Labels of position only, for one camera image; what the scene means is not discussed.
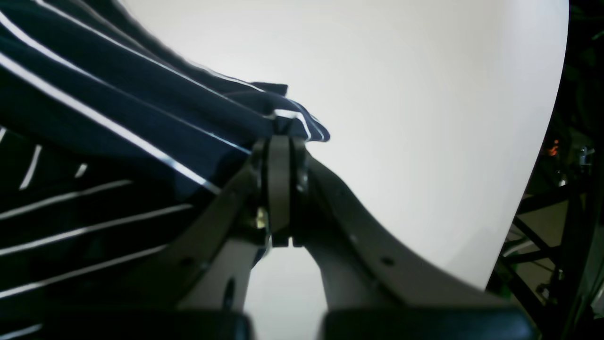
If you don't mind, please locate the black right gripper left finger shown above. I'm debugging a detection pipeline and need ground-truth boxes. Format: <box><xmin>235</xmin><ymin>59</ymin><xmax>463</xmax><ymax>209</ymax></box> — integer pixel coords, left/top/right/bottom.
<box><xmin>42</xmin><ymin>136</ymin><xmax>284</xmax><ymax>340</ymax></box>

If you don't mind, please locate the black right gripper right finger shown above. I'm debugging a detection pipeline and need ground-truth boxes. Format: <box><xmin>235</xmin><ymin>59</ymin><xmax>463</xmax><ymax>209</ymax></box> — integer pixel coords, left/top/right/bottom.
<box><xmin>283</xmin><ymin>137</ymin><xmax>536</xmax><ymax>340</ymax></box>

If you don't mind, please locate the navy white striped T-shirt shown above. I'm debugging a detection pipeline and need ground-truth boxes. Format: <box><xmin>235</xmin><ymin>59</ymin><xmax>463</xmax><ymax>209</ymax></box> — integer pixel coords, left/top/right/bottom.
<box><xmin>1</xmin><ymin>0</ymin><xmax>330</xmax><ymax>340</ymax></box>

